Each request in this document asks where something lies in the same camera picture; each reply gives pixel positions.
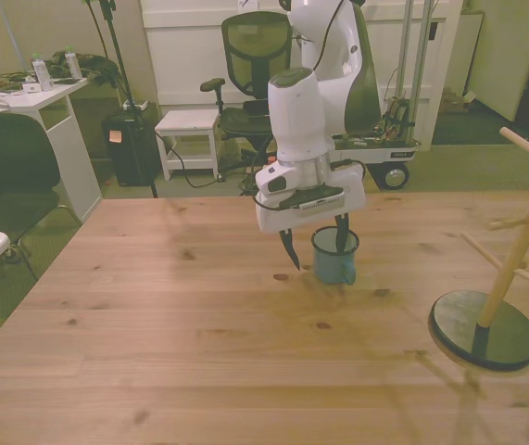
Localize black tripod stand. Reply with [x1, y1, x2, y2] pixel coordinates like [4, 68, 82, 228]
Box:
[81, 0, 160, 199]

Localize black coiled floor cables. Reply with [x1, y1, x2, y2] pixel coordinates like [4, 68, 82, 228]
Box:
[238, 152, 270, 197]

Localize wooden mug tree black base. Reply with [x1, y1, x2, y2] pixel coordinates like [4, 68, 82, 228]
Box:
[428, 125, 529, 373]

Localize blue enamel mug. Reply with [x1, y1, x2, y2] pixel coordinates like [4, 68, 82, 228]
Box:
[310, 225, 361, 286]

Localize black padded chair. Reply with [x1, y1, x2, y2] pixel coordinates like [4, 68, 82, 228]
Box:
[0, 113, 82, 280]

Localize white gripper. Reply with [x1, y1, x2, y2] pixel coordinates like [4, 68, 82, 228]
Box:
[255, 164, 368, 273]

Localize grey flat wrist camera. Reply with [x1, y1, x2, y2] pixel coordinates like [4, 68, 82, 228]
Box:
[278, 184, 346, 216]

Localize cardboard box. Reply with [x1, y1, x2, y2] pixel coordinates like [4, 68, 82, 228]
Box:
[439, 87, 479, 115]

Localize black computer tower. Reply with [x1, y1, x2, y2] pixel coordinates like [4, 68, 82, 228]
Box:
[101, 113, 161, 188]

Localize tangled coloured wires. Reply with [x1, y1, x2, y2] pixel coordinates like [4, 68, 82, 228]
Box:
[372, 95, 415, 141]

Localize camouflage cloth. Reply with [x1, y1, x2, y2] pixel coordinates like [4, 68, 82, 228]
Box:
[44, 51, 122, 90]

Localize white wheeled cart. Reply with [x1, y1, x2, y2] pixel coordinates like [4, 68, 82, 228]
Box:
[331, 132, 420, 192]

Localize aluminium profile post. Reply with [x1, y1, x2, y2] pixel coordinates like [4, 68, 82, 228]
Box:
[396, 0, 416, 140]
[409, 0, 435, 146]

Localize white low stool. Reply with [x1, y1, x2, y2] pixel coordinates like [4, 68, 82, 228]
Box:
[154, 109, 223, 182]

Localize white desk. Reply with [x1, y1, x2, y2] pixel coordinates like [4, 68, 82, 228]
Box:
[0, 77, 105, 223]

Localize black mesh office chair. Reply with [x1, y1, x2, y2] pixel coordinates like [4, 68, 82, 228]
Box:
[199, 11, 294, 175]

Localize clear plastic bottle green cap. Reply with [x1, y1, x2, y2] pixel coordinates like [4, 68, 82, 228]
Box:
[63, 45, 83, 82]
[31, 53, 55, 93]

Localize white panelled partition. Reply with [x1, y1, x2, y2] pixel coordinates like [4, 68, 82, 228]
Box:
[141, 0, 462, 152]

